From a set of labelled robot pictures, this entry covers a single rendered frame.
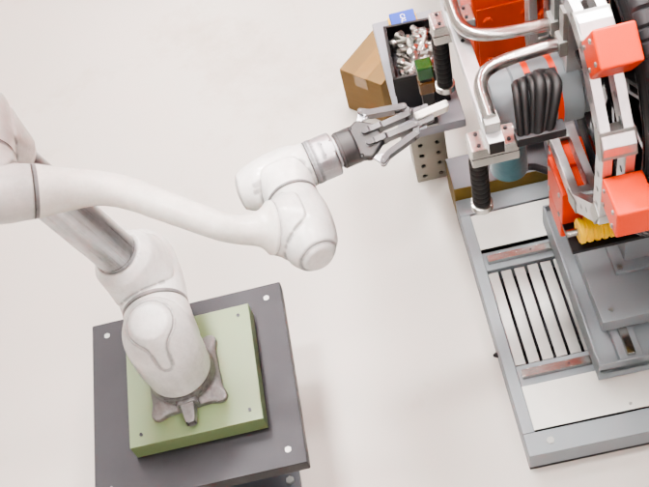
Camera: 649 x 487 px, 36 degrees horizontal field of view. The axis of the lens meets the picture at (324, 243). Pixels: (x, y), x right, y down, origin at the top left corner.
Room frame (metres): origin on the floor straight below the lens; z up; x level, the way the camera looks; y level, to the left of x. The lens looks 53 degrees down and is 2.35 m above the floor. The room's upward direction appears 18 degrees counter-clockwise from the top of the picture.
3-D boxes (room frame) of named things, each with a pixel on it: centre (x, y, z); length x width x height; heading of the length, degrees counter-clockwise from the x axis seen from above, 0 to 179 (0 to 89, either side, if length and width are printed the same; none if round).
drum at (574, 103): (1.32, -0.50, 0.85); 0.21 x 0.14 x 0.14; 84
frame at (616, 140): (1.31, -0.58, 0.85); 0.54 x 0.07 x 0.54; 174
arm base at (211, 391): (1.22, 0.41, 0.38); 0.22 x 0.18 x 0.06; 179
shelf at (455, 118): (1.88, -0.38, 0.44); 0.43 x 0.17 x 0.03; 174
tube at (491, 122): (1.22, -0.44, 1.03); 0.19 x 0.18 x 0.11; 84
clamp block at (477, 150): (1.16, -0.35, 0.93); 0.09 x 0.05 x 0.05; 84
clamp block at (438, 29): (1.50, -0.39, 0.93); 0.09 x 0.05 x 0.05; 84
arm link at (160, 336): (1.25, 0.41, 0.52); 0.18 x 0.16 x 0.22; 3
